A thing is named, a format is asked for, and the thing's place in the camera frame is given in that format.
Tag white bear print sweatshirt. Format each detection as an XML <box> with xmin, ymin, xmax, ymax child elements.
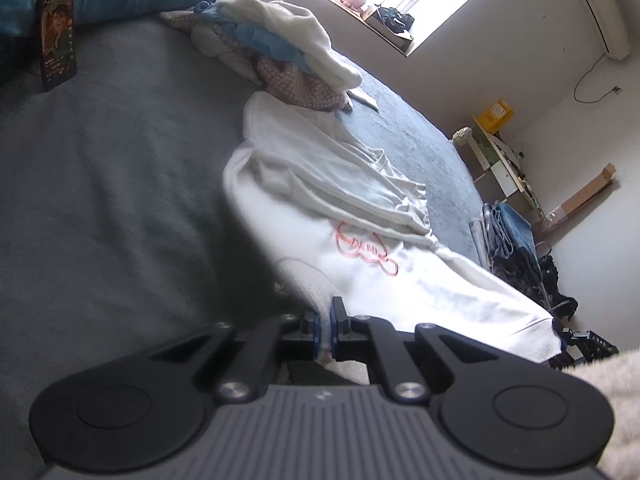
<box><xmin>224</xmin><ymin>92</ymin><xmax>561</xmax><ymax>363</ymax></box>

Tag dark clothes on windowsill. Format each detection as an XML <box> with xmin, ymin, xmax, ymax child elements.
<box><xmin>364</xmin><ymin>6</ymin><xmax>413</xmax><ymax>53</ymax></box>

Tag stack of folded jeans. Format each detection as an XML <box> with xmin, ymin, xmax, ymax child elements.
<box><xmin>470</xmin><ymin>203</ymin><xmax>578</xmax><ymax>321</ymax></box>

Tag white and green desk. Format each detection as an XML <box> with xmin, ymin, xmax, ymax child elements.
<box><xmin>463</xmin><ymin>125</ymin><xmax>544</xmax><ymax>226</ymax></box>

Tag grey bed sheet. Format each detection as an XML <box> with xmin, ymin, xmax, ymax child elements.
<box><xmin>0</xmin><ymin>14</ymin><xmax>490</xmax><ymax>480</ymax></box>

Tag white yarn ball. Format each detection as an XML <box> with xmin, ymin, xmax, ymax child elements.
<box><xmin>451</xmin><ymin>127</ymin><xmax>473</xmax><ymax>146</ymax></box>

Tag white cloth strip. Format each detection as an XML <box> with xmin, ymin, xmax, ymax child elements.
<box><xmin>347</xmin><ymin>88</ymin><xmax>380</xmax><ymax>110</ymax></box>

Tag yellow box on desk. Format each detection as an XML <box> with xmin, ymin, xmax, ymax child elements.
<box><xmin>476</xmin><ymin>99</ymin><xmax>514</xmax><ymax>134</ymax></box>

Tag light blue garment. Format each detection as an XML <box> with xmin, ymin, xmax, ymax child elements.
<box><xmin>193</xmin><ymin>1</ymin><xmax>312</xmax><ymax>74</ymax></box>

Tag cream fleece garment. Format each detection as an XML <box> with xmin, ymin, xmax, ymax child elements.
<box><xmin>214</xmin><ymin>0</ymin><xmax>362</xmax><ymax>92</ymax></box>

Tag smartphone with lit screen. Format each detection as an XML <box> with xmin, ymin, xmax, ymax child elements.
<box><xmin>36</xmin><ymin>0</ymin><xmax>77</xmax><ymax>91</ymax></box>

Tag cardboard panel against wall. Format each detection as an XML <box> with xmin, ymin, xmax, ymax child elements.
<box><xmin>546</xmin><ymin>164</ymin><xmax>616</xmax><ymax>230</ymax></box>

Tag wall air conditioner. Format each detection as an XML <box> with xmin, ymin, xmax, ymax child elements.
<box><xmin>582</xmin><ymin>0</ymin><xmax>631</xmax><ymax>61</ymax></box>

